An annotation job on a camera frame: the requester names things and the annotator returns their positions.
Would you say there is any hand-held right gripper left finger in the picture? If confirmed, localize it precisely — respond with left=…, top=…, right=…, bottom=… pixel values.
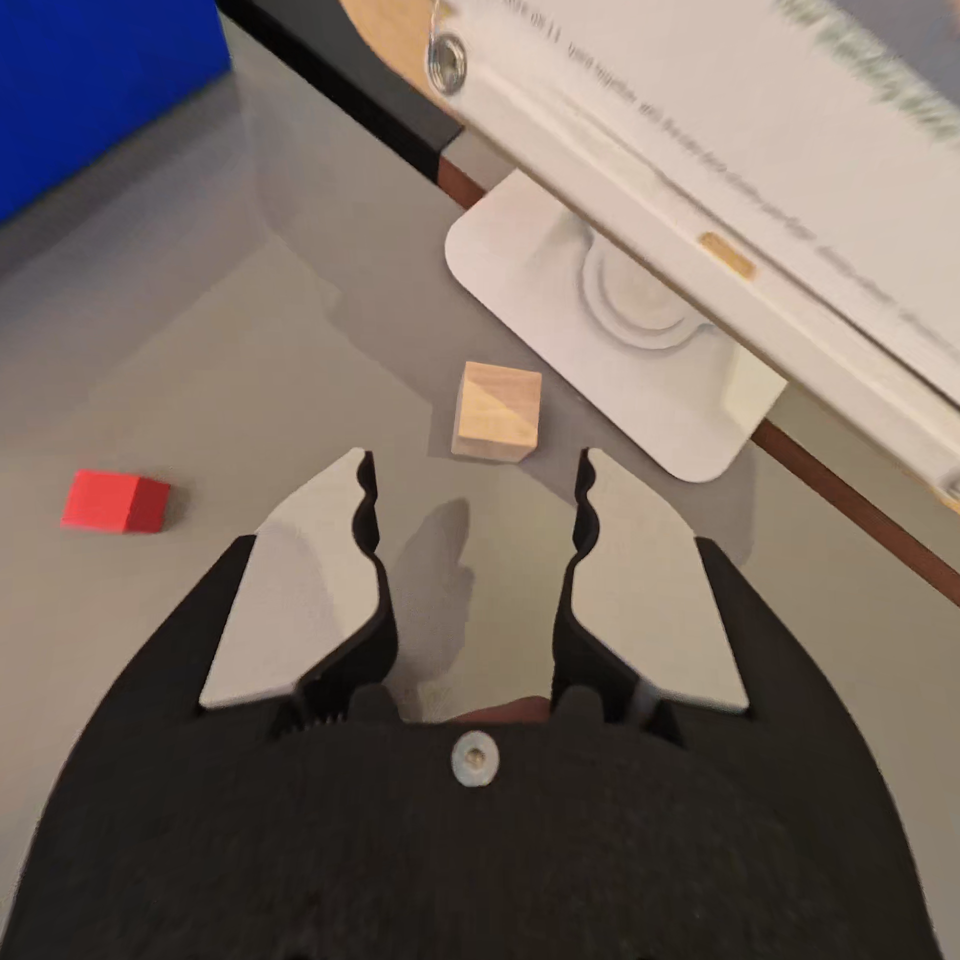
left=198, top=447, right=399, bottom=712

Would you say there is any red wooden cube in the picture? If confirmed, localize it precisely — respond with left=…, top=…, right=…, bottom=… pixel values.
left=60, top=470, right=175, bottom=535

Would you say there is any white folding stand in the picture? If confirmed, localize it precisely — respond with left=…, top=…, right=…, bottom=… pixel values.
left=428, top=0, right=960, bottom=511

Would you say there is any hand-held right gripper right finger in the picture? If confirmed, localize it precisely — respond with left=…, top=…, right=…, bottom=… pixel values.
left=552, top=447, right=751, bottom=715

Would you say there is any wooden display board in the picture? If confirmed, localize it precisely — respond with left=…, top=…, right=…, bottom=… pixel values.
left=342, top=0, right=451, bottom=94

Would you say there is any medium wooden cube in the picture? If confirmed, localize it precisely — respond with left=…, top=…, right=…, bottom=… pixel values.
left=450, top=362, right=544, bottom=463

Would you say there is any white instruction sheet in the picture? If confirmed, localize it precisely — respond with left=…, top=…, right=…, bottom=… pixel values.
left=450, top=0, right=960, bottom=406

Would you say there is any blue plastic bin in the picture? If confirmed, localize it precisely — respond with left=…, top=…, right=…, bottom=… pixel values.
left=0, top=0, right=234, bottom=226

